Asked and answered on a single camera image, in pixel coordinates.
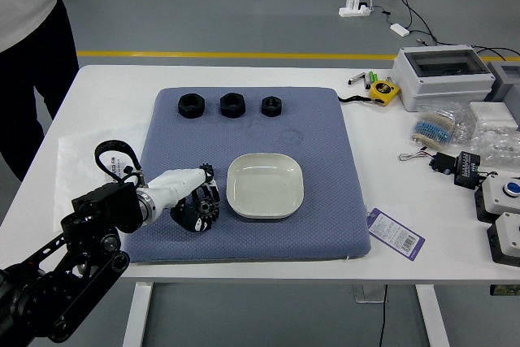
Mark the white power adapter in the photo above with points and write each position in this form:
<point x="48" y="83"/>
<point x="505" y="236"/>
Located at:
<point x="400" y="30"/>

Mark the small black gear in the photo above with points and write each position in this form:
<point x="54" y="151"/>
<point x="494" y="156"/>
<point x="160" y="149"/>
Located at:
<point x="206" y="167"/>

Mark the white square dish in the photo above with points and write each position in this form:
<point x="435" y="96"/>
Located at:
<point x="264" y="184"/>

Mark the large black hex nut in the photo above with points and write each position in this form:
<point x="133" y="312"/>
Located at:
<point x="232" y="106"/>
<point x="191" y="107"/>

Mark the black electronics module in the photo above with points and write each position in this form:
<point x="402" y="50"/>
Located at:
<point x="467" y="170"/>

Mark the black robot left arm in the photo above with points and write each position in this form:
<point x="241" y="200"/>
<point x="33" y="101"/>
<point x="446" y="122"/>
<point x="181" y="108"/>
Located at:
<point x="101" y="209"/>

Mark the big black gear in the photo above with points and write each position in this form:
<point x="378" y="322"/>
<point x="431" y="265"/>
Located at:
<point x="205" y="209"/>

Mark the grey enclosure with clear lid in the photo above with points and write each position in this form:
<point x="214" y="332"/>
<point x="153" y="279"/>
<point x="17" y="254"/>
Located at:
<point x="443" y="87"/>

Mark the button box with blue button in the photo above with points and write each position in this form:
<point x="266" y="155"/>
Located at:
<point x="497" y="200"/>

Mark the silver metal bar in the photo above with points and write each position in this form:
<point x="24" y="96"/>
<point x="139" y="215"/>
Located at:
<point x="357" y="79"/>

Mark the clear bag of small parts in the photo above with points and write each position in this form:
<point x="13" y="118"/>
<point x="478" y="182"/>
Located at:
<point x="495" y="144"/>

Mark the white table leg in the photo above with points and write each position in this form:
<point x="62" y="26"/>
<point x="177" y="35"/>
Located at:
<point x="137" y="314"/>
<point x="432" y="314"/>

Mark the plain grey box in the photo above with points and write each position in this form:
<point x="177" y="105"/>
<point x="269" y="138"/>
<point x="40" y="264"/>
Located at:
<point x="505" y="83"/>

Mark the white black button box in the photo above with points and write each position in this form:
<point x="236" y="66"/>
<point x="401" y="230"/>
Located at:
<point x="508" y="237"/>

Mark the purple white tag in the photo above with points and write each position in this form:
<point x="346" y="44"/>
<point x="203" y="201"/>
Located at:
<point x="394" y="233"/>

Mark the white power strip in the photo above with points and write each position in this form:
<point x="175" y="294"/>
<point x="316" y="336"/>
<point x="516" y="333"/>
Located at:
<point x="353" y="11"/>

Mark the blue-grey quilted mat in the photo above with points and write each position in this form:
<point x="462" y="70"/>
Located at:
<point x="264" y="241"/>

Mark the person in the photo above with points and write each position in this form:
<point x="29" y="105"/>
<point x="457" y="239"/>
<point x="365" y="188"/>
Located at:
<point x="24" y="58"/>

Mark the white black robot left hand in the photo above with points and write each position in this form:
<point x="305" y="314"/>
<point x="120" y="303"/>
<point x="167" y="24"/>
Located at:
<point x="178" y="182"/>

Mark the bag of blue resistors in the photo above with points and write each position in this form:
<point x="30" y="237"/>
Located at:
<point x="434" y="127"/>

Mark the white foam pad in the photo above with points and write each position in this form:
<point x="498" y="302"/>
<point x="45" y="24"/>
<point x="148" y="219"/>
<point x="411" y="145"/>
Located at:
<point x="493" y="115"/>

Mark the grey metal bracket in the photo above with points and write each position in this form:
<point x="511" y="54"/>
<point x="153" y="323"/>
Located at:
<point x="365" y="294"/>

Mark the small black hex nut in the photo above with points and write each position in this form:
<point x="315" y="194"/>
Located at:
<point x="271" y="106"/>

